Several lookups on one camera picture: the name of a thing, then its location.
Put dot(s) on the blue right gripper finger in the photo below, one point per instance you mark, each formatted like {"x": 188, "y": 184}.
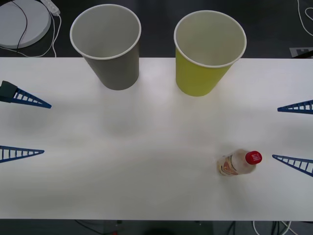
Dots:
{"x": 303, "y": 110}
{"x": 302, "y": 168}

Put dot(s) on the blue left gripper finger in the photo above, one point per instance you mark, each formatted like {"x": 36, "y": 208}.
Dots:
{"x": 29, "y": 99}
{"x": 9, "y": 149}

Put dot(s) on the clear bottle with red cap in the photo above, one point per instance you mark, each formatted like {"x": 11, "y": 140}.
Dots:
{"x": 238, "y": 162}

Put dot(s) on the grey marker tag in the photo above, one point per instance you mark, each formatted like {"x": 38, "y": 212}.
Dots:
{"x": 299, "y": 52}

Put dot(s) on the white round stand base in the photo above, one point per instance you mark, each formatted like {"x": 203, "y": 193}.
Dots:
{"x": 12, "y": 22}

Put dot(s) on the grey plastic bin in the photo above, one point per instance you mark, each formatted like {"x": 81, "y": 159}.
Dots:
{"x": 115, "y": 71}

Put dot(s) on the white power strip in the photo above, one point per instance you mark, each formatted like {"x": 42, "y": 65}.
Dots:
{"x": 52, "y": 6}

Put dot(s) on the yellow-green plastic bin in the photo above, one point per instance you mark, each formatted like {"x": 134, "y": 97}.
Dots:
{"x": 198, "y": 78}

